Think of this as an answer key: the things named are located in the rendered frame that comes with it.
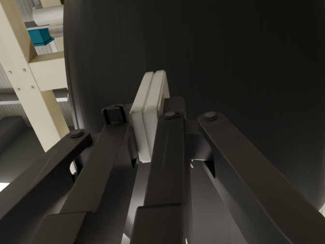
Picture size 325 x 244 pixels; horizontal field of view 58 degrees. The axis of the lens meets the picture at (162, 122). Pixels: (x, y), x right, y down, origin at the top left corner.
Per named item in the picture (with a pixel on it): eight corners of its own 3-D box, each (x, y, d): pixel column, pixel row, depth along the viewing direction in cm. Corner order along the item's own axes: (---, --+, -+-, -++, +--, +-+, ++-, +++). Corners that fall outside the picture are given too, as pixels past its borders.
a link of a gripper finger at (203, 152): (157, 139, 13) (227, 131, 12) (163, 98, 17) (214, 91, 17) (163, 167, 13) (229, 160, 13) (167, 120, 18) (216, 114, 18)
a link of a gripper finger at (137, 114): (154, 162, 15) (140, 164, 15) (161, 110, 22) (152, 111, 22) (143, 110, 14) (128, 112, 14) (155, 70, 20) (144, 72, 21)
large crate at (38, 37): (21, 24, 422) (27, 39, 434) (3, 33, 389) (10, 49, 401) (55, 20, 408) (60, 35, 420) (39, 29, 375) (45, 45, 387)
